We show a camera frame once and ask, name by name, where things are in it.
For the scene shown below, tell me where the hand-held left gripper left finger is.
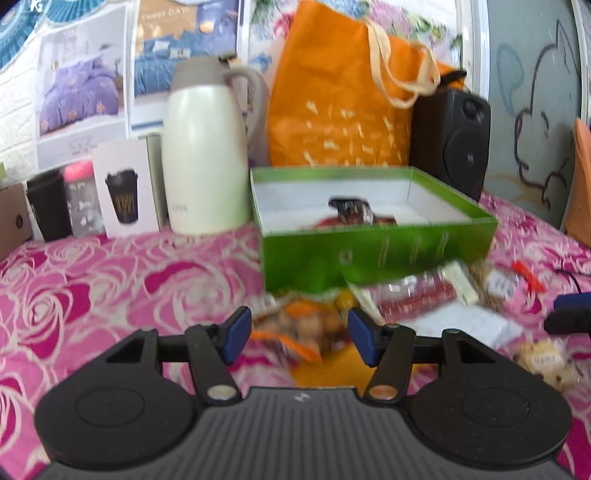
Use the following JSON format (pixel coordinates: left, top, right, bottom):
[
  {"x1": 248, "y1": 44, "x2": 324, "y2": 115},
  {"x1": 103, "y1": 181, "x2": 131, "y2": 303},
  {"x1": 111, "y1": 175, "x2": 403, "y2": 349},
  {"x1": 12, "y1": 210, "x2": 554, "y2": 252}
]
[{"x1": 104, "y1": 305, "x2": 252, "y2": 406}]

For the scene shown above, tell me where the black cable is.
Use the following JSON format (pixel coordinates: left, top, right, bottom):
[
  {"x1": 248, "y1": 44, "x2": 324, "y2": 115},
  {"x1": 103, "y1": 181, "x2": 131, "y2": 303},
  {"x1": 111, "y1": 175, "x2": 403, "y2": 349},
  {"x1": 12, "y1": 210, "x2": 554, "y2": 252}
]
[{"x1": 554, "y1": 268, "x2": 591, "y2": 294}]

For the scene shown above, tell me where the orange tote bag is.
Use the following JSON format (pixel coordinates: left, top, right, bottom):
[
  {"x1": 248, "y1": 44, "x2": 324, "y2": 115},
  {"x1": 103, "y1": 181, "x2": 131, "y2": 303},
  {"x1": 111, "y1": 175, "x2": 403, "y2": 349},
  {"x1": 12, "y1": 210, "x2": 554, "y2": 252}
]
[{"x1": 268, "y1": 0, "x2": 462, "y2": 169}]

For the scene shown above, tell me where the clear red sausage packet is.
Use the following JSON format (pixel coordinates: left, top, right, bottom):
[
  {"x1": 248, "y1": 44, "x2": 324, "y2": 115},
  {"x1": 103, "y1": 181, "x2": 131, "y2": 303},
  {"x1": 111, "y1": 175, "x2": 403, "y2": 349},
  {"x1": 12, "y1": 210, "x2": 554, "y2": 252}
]
[{"x1": 351, "y1": 261, "x2": 481, "y2": 324}]

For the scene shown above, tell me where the white thermos jug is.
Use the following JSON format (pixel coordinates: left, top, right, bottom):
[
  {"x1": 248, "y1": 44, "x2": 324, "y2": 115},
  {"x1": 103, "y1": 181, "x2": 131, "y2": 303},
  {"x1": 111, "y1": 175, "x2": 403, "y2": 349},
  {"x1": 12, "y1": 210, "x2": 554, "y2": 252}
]
[{"x1": 161, "y1": 55, "x2": 269, "y2": 236}]

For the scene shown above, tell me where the black cup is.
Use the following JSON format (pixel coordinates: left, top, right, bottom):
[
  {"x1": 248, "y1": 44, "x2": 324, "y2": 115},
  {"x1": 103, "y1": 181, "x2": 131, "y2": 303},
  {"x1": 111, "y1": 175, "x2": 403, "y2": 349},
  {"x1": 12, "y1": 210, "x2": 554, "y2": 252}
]
[{"x1": 26, "y1": 168, "x2": 72, "y2": 243}]

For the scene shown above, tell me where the purple bedding poster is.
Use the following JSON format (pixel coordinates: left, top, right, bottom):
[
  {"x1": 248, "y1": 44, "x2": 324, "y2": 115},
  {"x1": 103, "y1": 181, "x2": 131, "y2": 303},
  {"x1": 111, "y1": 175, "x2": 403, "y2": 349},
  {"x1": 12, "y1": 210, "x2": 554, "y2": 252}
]
[{"x1": 36, "y1": 7, "x2": 130, "y2": 169}]

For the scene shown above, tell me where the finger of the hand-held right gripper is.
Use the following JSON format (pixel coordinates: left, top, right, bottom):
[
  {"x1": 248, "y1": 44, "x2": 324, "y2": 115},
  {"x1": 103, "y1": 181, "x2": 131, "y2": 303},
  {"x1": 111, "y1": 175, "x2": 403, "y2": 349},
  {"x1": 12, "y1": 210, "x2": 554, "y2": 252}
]
[{"x1": 544, "y1": 292, "x2": 591, "y2": 334}]

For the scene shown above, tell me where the clear brown snack packet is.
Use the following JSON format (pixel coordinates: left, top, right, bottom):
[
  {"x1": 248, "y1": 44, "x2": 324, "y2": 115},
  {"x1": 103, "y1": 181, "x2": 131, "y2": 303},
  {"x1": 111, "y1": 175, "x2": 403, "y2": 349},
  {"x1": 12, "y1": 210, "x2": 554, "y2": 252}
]
[{"x1": 475, "y1": 265, "x2": 522, "y2": 308}]

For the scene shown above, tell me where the orange snack packet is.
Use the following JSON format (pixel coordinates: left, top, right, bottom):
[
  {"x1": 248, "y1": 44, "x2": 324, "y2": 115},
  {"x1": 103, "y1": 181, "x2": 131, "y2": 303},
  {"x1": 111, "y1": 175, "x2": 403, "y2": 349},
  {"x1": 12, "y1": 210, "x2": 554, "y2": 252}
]
[{"x1": 295, "y1": 346, "x2": 365, "y2": 388}]

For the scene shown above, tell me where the dark shiny snack packet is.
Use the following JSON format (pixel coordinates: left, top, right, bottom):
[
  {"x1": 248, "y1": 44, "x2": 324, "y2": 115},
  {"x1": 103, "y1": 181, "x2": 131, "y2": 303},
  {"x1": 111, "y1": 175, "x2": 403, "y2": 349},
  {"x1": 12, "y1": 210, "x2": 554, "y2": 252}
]
[{"x1": 329, "y1": 196, "x2": 374, "y2": 226}]

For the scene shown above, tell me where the white snack packet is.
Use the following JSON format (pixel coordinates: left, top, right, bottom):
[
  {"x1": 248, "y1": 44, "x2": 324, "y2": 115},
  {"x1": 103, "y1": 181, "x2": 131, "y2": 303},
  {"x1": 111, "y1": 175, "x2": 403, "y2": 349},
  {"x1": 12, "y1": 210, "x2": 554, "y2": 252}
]
[{"x1": 416, "y1": 307, "x2": 522, "y2": 349}]

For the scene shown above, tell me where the orange chair back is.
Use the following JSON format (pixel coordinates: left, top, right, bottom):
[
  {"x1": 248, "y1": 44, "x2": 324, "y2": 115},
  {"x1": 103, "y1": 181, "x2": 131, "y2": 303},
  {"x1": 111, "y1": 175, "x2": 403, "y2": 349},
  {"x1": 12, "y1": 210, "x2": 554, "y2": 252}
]
[{"x1": 564, "y1": 117, "x2": 591, "y2": 245}]

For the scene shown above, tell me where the small beige snack packet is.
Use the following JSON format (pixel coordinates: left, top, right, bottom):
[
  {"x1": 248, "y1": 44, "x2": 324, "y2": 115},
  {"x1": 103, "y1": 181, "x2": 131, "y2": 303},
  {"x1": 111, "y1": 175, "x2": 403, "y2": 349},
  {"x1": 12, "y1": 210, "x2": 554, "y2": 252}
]
[{"x1": 512, "y1": 339, "x2": 573, "y2": 393}]

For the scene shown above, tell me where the black speaker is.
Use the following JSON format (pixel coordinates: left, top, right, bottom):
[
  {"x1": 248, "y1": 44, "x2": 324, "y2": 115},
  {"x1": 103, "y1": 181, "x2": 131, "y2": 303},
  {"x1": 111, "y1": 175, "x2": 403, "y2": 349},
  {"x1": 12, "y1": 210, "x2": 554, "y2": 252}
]
[{"x1": 411, "y1": 88, "x2": 491, "y2": 201}]

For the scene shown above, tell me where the red candy wrapper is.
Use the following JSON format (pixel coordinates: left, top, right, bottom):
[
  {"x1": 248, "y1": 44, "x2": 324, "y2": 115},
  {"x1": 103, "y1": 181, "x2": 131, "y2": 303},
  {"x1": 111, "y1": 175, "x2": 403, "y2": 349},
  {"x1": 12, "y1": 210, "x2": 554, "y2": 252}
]
[{"x1": 512, "y1": 261, "x2": 548, "y2": 291}]

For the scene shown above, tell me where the clear bottle pink lid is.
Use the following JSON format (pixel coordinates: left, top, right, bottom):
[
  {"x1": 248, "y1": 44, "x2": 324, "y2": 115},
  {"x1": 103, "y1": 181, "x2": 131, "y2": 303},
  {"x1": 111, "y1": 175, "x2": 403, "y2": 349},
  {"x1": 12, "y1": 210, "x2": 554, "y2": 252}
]
[{"x1": 64, "y1": 162, "x2": 105, "y2": 238}]

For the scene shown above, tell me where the blue bedding poster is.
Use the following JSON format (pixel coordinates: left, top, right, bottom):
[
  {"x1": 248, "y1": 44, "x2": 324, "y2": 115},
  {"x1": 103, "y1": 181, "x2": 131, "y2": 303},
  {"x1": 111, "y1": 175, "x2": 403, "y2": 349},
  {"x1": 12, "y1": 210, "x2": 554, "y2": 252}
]
[{"x1": 131, "y1": 0, "x2": 241, "y2": 132}]

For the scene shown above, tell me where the brown cardboard box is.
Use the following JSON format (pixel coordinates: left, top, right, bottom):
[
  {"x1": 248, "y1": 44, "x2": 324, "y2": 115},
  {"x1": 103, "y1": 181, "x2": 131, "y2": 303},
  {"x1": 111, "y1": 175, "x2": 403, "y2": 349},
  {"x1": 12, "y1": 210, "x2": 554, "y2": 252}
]
[{"x1": 0, "y1": 182, "x2": 33, "y2": 261}]

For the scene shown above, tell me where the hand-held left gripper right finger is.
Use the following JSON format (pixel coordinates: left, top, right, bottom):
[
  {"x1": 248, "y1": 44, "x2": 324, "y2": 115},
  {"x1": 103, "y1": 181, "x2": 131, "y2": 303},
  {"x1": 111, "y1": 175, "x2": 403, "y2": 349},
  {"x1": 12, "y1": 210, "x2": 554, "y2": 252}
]
[{"x1": 347, "y1": 308, "x2": 485, "y2": 404}]

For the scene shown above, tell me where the pink floral tablecloth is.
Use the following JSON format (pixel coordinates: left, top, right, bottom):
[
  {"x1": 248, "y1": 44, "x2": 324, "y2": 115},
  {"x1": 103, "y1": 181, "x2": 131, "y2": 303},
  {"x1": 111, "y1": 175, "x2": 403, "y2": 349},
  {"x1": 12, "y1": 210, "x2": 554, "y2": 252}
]
[{"x1": 0, "y1": 185, "x2": 591, "y2": 480}]

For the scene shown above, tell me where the white door frame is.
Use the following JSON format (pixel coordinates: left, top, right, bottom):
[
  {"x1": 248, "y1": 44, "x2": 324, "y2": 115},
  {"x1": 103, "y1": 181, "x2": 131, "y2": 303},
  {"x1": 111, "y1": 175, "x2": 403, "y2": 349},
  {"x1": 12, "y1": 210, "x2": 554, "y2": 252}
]
[{"x1": 455, "y1": 0, "x2": 490, "y2": 100}]

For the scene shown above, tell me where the green cardboard box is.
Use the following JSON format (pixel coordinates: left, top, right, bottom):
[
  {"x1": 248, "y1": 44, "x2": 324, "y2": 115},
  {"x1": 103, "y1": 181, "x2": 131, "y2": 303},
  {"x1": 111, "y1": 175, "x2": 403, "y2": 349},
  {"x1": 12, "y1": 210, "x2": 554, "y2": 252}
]
[{"x1": 249, "y1": 166, "x2": 499, "y2": 294}]

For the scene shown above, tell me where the clear nut snack packet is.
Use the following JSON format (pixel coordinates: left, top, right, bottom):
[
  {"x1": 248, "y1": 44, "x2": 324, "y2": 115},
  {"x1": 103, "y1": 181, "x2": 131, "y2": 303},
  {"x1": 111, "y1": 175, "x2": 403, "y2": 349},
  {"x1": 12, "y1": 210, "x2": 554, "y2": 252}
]
[{"x1": 252, "y1": 295, "x2": 352, "y2": 365}]

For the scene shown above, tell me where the white cup carton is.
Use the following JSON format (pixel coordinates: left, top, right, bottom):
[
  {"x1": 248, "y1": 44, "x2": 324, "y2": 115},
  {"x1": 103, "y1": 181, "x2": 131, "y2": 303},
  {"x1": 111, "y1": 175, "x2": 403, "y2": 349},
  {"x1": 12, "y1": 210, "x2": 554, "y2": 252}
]
[{"x1": 91, "y1": 136, "x2": 167, "y2": 238}]

